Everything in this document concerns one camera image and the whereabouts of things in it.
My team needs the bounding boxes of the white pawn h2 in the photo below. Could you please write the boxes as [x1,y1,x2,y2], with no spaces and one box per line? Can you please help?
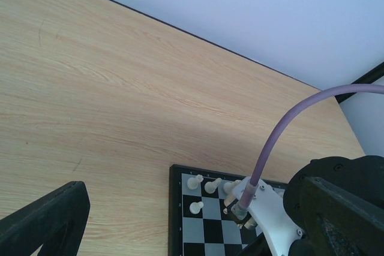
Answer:
[189,201,204,215]

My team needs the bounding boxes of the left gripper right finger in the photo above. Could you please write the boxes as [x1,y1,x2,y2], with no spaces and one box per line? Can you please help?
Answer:
[300,177,383,255]

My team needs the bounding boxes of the white rook h1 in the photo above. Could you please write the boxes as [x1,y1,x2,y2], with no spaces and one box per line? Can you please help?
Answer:
[187,174,203,190]

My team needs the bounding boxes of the black frame posts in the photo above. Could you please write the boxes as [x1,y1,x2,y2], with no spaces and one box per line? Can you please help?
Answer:
[334,61,384,106]

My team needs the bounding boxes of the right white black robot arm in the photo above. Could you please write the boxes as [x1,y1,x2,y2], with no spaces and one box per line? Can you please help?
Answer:
[283,156,383,255]

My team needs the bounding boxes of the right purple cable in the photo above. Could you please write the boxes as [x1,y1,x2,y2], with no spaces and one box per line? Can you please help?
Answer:
[232,84,384,218]

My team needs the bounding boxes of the white bishop f1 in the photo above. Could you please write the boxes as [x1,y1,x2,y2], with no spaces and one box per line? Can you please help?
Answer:
[223,180,241,195]

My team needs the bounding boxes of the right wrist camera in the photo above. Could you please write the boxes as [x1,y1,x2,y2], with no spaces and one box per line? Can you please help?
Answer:
[223,177,304,255]

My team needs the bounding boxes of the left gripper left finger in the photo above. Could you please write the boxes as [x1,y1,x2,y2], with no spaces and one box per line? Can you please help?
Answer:
[1,181,91,255]

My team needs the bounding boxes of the black and silver chessboard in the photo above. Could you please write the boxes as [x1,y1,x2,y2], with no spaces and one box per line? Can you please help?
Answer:
[168,164,260,255]

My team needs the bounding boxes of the white knight g4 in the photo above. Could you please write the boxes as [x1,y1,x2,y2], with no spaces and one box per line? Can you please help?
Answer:
[204,178,222,194]

